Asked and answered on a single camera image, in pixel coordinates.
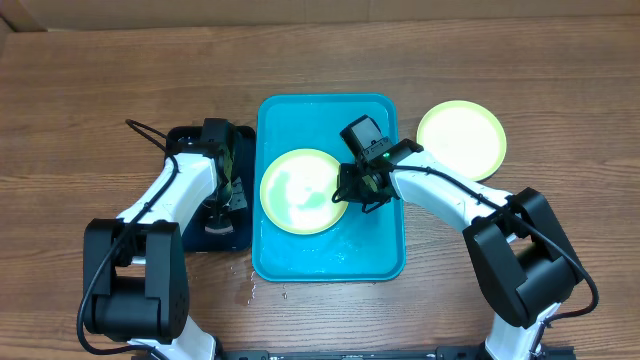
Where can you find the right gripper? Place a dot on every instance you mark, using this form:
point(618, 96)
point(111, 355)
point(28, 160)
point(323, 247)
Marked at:
point(351, 192)

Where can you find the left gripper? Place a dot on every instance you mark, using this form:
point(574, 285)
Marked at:
point(239, 200)

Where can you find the green scrub sponge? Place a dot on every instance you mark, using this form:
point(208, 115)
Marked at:
point(218, 224)

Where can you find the yellow plate top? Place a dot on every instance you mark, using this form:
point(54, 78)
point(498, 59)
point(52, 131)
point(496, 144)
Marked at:
point(296, 192)

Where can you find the yellow plate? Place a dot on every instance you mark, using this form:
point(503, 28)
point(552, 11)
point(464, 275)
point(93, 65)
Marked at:
point(464, 136)
point(296, 192)

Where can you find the yellow plate bottom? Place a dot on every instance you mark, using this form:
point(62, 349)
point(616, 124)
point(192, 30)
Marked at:
point(464, 136)

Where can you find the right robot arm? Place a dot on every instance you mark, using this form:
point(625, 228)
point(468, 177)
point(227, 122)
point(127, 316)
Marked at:
point(523, 261)

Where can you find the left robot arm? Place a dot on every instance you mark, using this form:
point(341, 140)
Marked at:
point(135, 281)

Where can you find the black plastic tray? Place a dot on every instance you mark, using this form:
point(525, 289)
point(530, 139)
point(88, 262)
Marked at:
point(196, 239)

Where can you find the teal plastic tray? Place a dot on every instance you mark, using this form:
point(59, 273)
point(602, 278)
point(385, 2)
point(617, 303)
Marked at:
point(359, 246)

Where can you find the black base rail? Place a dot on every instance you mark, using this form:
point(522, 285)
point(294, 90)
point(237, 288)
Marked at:
point(475, 352)

